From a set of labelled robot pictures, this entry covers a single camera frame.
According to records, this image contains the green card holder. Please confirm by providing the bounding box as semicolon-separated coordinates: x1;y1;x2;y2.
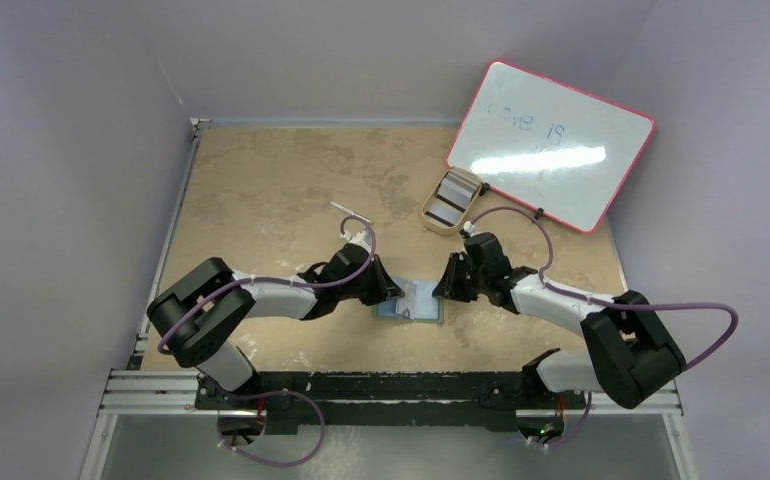
373;278;444;324

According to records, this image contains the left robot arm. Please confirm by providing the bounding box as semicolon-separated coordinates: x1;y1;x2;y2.
146;243;405;409

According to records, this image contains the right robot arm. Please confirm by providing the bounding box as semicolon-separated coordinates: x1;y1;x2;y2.
432;233;687;409

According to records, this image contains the loose striped card in tray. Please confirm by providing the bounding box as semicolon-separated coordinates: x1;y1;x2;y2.
424;204;462;228

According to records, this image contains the stack of cards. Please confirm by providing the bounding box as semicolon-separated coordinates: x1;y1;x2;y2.
437;169;482;210

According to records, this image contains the green tipped marker pen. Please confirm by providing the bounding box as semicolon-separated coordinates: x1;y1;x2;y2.
329;201;375;226

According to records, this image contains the beige oval tray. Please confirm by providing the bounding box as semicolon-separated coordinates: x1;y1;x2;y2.
420;167;486;236

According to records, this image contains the pink framed whiteboard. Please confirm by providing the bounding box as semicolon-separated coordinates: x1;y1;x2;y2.
446;60;657;233

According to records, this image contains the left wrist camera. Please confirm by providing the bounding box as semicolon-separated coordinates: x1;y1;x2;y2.
341;229;372;252

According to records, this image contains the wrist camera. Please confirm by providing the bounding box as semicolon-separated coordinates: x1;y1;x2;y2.
341;229;372;252
459;221;477;257

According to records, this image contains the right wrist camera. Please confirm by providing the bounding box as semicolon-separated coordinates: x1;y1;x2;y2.
459;221;477;257

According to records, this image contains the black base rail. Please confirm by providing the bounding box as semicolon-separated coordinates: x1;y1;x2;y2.
195;368;585;435

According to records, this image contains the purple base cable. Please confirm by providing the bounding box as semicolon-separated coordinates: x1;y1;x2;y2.
215;388;330;470

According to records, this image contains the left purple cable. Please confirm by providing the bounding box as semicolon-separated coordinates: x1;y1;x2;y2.
156;217;378;356

